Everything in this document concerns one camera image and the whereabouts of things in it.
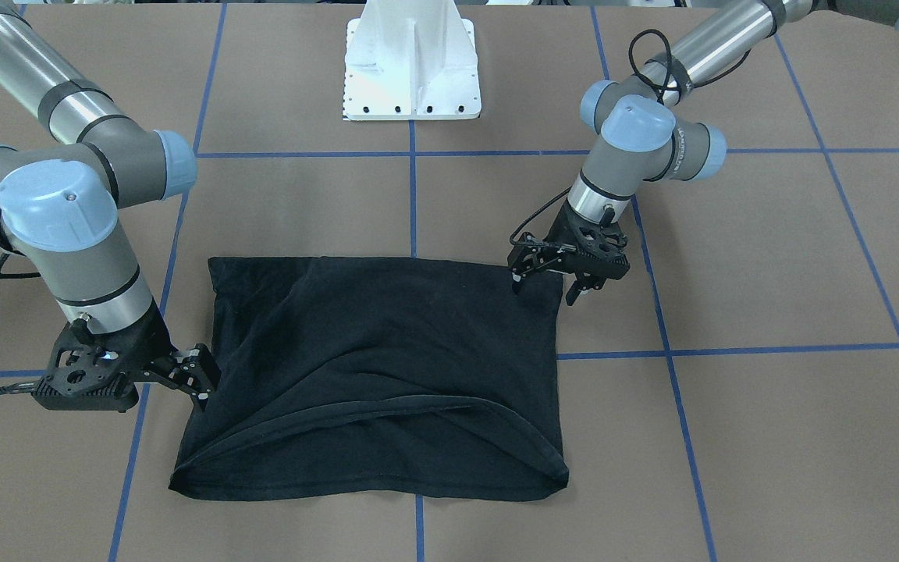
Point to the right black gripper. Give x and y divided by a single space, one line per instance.
147 341

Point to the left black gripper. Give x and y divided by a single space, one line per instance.
561 232

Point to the black graphic t-shirt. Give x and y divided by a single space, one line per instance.
342 375

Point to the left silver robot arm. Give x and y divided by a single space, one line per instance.
640 140

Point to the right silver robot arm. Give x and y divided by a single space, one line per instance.
59 207

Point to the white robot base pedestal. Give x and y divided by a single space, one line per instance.
411 60

